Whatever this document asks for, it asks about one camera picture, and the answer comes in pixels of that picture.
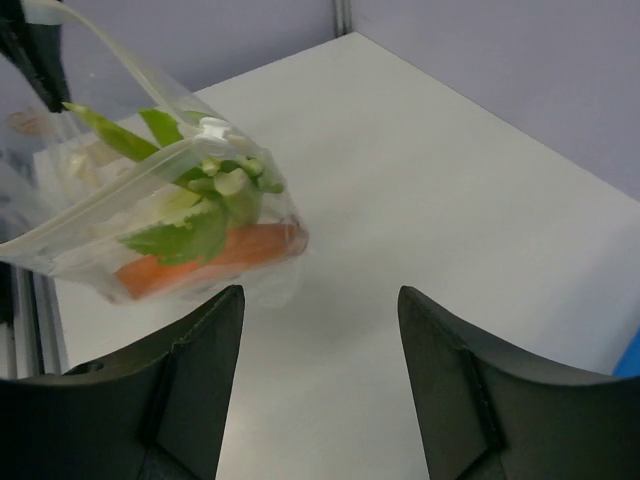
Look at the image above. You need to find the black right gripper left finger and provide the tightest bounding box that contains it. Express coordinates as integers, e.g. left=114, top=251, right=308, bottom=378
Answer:
left=1, top=285, right=245, bottom=479

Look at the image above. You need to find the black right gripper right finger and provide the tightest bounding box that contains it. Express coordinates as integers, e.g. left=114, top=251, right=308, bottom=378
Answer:
left=397, top=286, right=639, bottom=479

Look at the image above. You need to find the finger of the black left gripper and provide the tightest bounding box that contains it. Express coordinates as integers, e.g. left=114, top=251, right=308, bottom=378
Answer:
left=1, top=0, right=70, bottom=113

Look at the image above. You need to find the clear dotted zip top bag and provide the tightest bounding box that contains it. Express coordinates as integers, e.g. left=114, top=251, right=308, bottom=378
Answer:
left=1, top=1, right=309, bottom=303

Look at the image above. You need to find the orange purple papaya slice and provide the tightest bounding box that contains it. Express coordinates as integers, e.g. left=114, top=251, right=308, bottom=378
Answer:
left=115, top=223, right=309, bottom=300

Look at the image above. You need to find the green white celery stalk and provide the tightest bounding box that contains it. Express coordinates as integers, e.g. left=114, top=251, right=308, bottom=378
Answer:
left=65, top=103, right=292, bottom=268

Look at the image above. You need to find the blue plastic bin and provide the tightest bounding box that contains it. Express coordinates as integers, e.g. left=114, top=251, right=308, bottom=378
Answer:
left=613, top=330, right=640, bottom=377

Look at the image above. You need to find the aluminium rail frame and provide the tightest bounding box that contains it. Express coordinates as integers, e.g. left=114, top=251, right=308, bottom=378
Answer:
left=7, top=267, right=69, bottom=379

